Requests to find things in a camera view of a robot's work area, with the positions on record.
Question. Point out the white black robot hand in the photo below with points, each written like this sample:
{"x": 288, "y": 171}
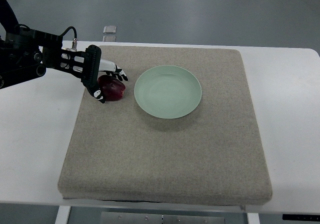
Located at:
{"x": 92, "y": 65}

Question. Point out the red apple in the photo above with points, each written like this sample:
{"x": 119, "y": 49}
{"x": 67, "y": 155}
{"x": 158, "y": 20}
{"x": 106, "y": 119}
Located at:
{"x": 111, "y": 87}

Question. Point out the light green plate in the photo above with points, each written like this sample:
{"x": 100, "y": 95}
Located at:
{"x": 167, "y": 92}

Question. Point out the lower floor outlet cover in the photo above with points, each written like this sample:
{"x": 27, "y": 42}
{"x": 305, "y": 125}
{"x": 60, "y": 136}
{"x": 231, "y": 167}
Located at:
{"x": 109, "y": 38}

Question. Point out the floor outlet cover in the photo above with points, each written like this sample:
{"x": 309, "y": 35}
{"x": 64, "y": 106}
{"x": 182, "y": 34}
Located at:
{"x": 109, "y": 29}
{"x": 109, "y": 38}

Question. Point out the upper floor outlet cover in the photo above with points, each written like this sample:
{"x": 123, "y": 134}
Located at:
{"x": 109, "y": 29}

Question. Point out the grey fabric cushion mat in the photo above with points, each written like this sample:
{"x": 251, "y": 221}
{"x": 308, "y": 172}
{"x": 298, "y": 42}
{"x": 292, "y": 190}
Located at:
{"x": 212, "y": 156}

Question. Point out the white table leg left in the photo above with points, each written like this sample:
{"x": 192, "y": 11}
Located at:
{"x": 63, "y": 214}

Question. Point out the white table leg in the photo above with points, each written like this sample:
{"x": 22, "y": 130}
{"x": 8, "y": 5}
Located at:
{"x": 253, "y": 218}
{"x": 63, "y": 214}

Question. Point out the white table leg right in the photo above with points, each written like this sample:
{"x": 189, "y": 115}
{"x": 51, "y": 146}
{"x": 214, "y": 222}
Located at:
{"x": 253, "y": 218}

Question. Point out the black table control panel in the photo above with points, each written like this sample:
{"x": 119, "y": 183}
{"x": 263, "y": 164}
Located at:
{"x": 301, "y": 217}

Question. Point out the metal base plate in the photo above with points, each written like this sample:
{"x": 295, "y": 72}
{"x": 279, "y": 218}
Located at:
{"x": 145, "y": 218}

